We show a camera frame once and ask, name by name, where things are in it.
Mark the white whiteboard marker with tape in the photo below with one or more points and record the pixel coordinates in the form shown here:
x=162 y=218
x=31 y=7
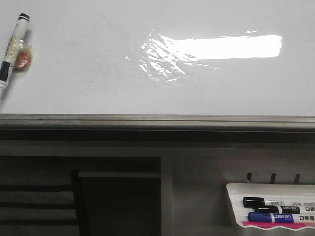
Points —
x=18 y=53

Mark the blue capped whiteboard marker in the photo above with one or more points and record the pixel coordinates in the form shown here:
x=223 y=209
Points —
x=281 y=218

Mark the dark metal hook left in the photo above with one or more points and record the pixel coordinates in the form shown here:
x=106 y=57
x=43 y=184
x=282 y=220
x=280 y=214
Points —
x=249 y=178

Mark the dark metal hook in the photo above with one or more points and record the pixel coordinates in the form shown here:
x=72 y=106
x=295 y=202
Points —
x=272 y=178
x=249 y=178
x=297 y=178

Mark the white plastic marker tray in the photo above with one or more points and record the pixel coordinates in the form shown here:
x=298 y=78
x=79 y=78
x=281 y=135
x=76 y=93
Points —
x=239 y=215

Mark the black capped marker upper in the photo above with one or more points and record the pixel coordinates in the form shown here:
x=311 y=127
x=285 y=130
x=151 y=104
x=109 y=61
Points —
x=251 y=202

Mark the black capped marker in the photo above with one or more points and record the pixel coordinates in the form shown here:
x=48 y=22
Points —
x=251 y=202
x=285 y=209

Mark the dark metal hook middle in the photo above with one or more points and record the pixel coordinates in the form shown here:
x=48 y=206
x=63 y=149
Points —
x=272 y=178

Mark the black capped marker middle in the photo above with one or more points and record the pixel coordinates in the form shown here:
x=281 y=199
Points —
x=285 y=209

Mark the dark chair with slats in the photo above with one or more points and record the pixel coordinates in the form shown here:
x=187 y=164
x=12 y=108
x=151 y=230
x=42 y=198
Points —
x=42 y=203

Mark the dark metal hook right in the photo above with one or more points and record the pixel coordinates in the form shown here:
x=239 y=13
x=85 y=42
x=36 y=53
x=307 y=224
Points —
x=297 y=178

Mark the whiteboard with aluminium frame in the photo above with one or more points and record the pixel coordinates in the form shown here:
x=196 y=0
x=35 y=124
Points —
x=163 y=64

